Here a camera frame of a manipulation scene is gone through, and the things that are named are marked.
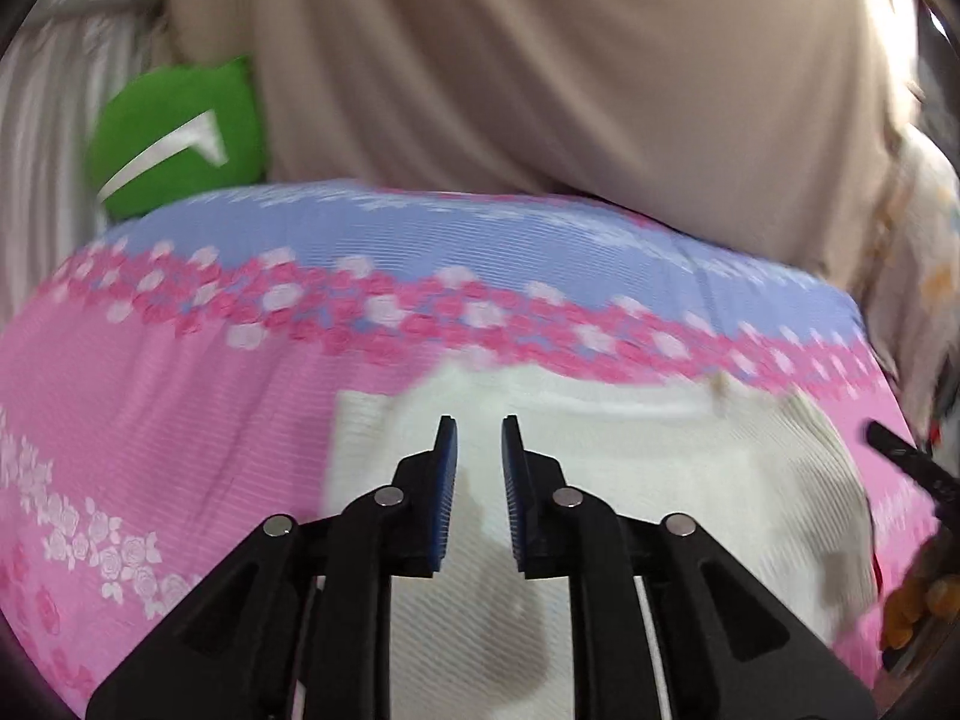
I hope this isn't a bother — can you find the pink floral bed sheet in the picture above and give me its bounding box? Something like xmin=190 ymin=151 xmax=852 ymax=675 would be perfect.
xmin=0 ymin=178 xmax=946 ymax=713

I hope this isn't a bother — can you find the beige draped cloth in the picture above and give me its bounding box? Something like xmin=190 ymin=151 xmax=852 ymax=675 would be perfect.
xmin=150 ymin=0 xmax=923 ymax=293

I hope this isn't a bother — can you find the white striped curtain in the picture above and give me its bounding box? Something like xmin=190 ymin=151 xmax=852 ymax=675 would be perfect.
xmin=0 ymin=0 xmax=173 ymax=323

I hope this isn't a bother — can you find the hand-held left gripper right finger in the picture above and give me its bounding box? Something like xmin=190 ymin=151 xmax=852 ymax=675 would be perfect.
xmin=501 ymin=415 xmax=878 ymax=720

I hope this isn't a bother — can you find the white red black knit sweater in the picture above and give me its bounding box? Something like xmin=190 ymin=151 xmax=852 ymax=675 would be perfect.
xmin=289 ymin=364 xmax=884 ymax=720

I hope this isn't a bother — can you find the cream floral blanket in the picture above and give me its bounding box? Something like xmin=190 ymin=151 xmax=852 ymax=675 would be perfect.
xmin=855 ymin=120 xmax=960 ymax=436

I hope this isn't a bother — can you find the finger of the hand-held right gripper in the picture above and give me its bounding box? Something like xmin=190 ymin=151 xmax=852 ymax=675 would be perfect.
xmin=866 ymin=420 xmax=960 ymax=518

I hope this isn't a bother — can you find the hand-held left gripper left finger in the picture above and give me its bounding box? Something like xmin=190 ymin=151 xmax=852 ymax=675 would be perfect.
xmin=86 ymin=415 xmax=460 ymax=720

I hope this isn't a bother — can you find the green pillow with white mark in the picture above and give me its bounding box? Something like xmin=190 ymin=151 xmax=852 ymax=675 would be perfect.
xmin=86 ymin=54 xmax=267 ymax=222

